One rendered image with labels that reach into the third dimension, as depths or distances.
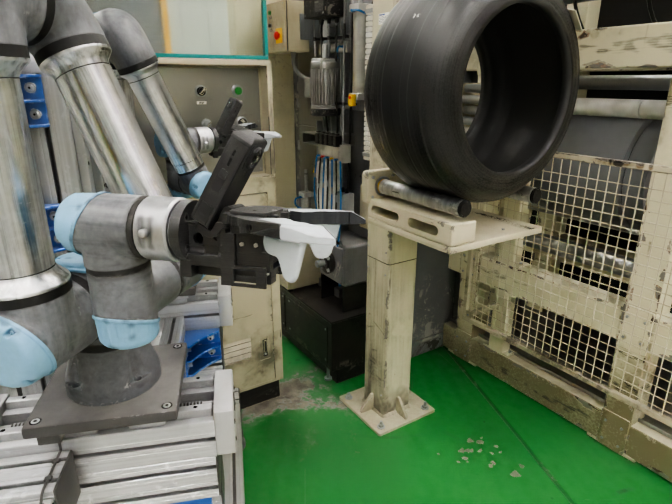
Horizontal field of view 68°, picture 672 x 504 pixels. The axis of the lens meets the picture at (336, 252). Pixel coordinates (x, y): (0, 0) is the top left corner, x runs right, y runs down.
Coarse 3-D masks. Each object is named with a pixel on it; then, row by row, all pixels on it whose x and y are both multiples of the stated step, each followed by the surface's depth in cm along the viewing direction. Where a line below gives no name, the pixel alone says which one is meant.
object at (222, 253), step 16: (176, 208) 55; (192, 208) 56; (224, 208) 54; (240, 208) 55; (256, 208) 55; (272, 208) 56; (176, 224) 54; (192, 224) 56; (224, 224) 54; (176, 240) 54; (192, 240) 56; (208, 240) 56; (224, 240) 53; (240, 240) 53; (256, 240) 53; (176, 256) 56; (192, 256) 56; (208, 256) 56; (224, 256) 53; (240, 256) 53; (256, 256) 53; (272, 256) 53; (192, 272) 57; (208, 272) 58; (224, 272) 54; (240, 272) 54; (256, 272) 53; (272, 272) 54
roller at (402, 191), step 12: (384, 180) 150; (384, 192) 150; (396, 192) 144; (408, 192) 140; (420, 192) 137; (432, 192) 134; (420, 204) 138; (432, 204) 132; (444, 204) 129; (456, 204) 125; (468, 204) 125
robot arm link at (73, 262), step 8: (64, 256) 77; (72, 256) 78; (80, 256) 78; (64, 264) 74; (72, 264) 73; (80, 264) 73; (72, 272) 74; (80, 272) 73; (80, 280) 72; (88, 288) 72; (96, 344) 77
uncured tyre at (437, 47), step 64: (448, 0) 110; (512, 0) 113; (384, 64) 121; (448, 64) 109; (512, 64) 152; (576, 64) 132; (384, 128) 126; (448, 128) 114; (512, 128) 155; (448, 192) 128; (512, 192) 135
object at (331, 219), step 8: (296, 216) 58; (304, 216) 57; (312, 216) 58; (320, 216) 58; (328, 216) 58; (336, 216) 59; (344, 216) 59; (352, 216) 59; (360, 216) 60; (312, 224) 58; (320, 224) 59; (328, 224) 60; (336, 224) 60; (336, 232) 60; (312, 248) 60; (320, 248) 60; (328, 248) 60; (320, 256) 60
